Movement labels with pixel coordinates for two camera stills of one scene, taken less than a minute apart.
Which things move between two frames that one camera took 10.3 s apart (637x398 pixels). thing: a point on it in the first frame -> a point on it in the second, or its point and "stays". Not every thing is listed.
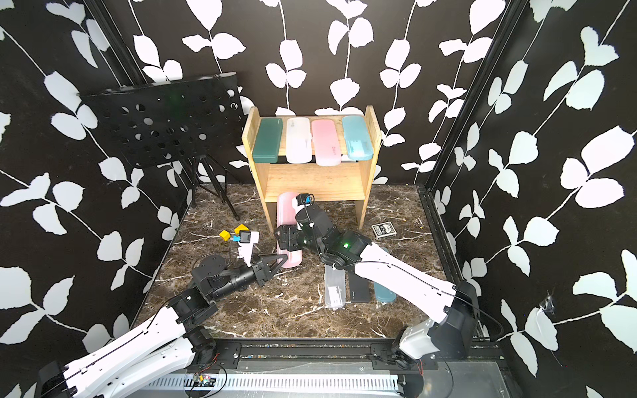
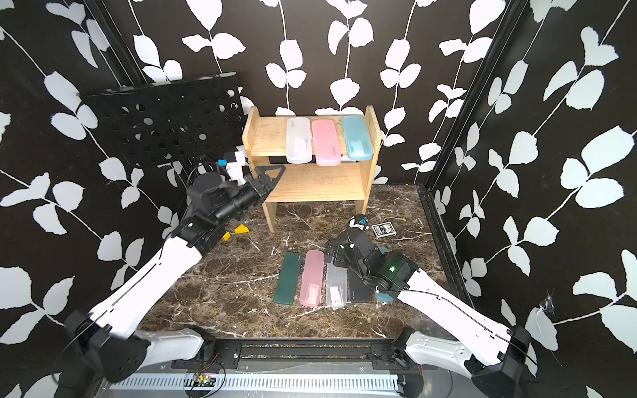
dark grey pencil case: [359, 288] stays
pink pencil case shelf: [286, 215] -> [312, 279]
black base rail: [337, 355] stays
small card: [384, 230] stays
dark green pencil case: [268, 141] -> [288, 279]
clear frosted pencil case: [334, 287] stays
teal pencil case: [383, 294] stays
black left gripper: [260, 273] -> [265, 186]
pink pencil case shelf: [325, 143] stays
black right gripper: [290, 235] -> [330, 252]
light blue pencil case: [358, 143] stays
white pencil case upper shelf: [299, 140] stays
